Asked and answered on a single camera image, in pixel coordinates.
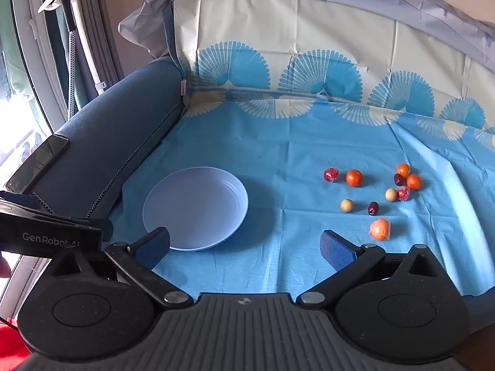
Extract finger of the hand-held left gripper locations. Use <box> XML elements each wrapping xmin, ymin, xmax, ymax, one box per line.
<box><xmin>90</xmin><ymin>218</ymin><xmax>114</xmax><ymax>242</ymax></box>

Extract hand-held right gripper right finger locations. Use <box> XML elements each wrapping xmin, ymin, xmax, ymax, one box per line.
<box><xmin>296</xmin><ymin>230</ymin><xmax>439</xmax><ymax>310</ymax></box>

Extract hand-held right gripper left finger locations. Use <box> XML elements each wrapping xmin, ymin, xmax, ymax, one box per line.
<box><xmin>48</xmin><ymin>227</ymin><xmax>194</xmax><ymax>310</ymax></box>

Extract plastic orange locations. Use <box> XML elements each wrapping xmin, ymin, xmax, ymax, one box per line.
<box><xmin>369</xmin><ymin>218</ymin><xmax>392</xmax><ymax>241</ymax></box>

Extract light blue plate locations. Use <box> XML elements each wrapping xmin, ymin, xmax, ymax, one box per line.
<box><xmin>142</xmin><ymin>166</ymin><xmax>249</xmax><ymax>252</ymax></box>

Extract black smartphone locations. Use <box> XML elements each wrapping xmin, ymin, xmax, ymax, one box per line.
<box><xmin>6</xmin><ymin>134</ymin><xmax>71</xmax><ymax>194</ymax></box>

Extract blue fabric sofa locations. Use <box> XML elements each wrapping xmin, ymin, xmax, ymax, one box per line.
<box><xmin>33</xmin><ymin>2</ymin><xmax>190</xmax><ymax>221</ymax></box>

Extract red cloth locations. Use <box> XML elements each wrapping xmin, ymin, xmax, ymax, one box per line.
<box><xmin>0</xmin><ymin>315</ymin><xmax>35</xmax><ymax>371</ymax></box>

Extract blue fan print tablecloth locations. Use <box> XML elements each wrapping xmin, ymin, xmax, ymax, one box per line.
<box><xmin>102</xmin><ymin>0</ymin><xmax>495</xmax><ymax>298</ymax></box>

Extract white steamer pole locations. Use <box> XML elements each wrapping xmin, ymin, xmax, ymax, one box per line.
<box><xmin>71</xmin><ymin>0</ymin><xmax>108</xmax><ymax>94</ymax></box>

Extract dark teal curtain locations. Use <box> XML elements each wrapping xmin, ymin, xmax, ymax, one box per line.
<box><xmin>54</xmin><ymin>0</ymin><xmax>126</xmax><ymax>114</ymax></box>

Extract handheld garment steamer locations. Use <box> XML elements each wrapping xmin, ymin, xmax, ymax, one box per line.
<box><xmin>37</xmin><ymin>0</ymin><xmax>80</xmax><ymax>122</ymax></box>

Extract grey cover sheet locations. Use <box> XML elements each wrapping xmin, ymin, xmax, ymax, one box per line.
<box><xmin>118</xmin><ymin>0</ymin><xmax>495</xmax><ymax>74</ymax></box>

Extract white window frame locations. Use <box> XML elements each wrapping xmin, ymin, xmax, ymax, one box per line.
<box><xmin>8</xmin><ymin>0</ymin><xmax>72</xmax><ymax>134</ymax></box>

